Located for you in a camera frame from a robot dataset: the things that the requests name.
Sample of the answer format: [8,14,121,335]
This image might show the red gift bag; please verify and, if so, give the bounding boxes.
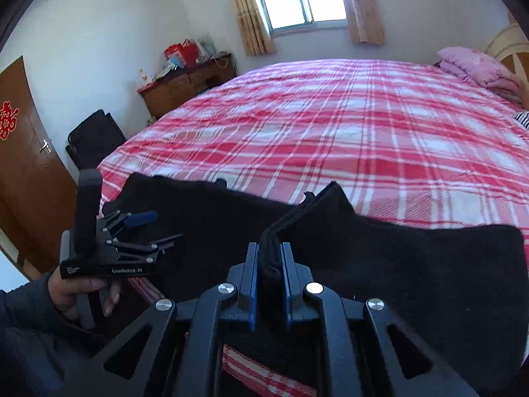
[164,39,199,69]

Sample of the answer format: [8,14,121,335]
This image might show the black folding chair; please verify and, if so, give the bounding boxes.
[66,110,127,170]

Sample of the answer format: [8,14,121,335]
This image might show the pink folded blanket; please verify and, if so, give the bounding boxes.
[437,47,525,102]

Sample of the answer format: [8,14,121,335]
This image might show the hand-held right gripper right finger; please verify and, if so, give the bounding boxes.
[280,243,480,397]

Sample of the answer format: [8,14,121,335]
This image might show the bed with red plaid sheet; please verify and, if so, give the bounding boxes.
[97,59,529,397]

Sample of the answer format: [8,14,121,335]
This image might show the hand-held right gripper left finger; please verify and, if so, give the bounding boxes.
[58,243,261,397]

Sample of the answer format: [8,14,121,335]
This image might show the cream and wood headboard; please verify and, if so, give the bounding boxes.
[485,22,529,92]

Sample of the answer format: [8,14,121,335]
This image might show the red paper door decoration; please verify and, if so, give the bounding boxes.
[0,100,16,141]

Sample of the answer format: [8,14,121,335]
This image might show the beige floral curtain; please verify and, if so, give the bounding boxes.
[226,0,277,56]
[334,0,387,45]

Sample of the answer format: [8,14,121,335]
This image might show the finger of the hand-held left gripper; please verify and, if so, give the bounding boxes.
[101,210,159,233]
[111,234,184,259]

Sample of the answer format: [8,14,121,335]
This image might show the person's left hand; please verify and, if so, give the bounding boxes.
[47,273,121,324]

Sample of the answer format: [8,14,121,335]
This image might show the person's left forearm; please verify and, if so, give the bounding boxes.
[0,273,110,397]

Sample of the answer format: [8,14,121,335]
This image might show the brown wooden door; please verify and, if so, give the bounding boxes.
[0,56,89,274]

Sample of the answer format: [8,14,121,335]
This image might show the wooden desk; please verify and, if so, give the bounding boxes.
[138,52,237,120]

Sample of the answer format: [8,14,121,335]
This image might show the black pants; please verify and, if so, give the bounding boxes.
[101,173,527,397]

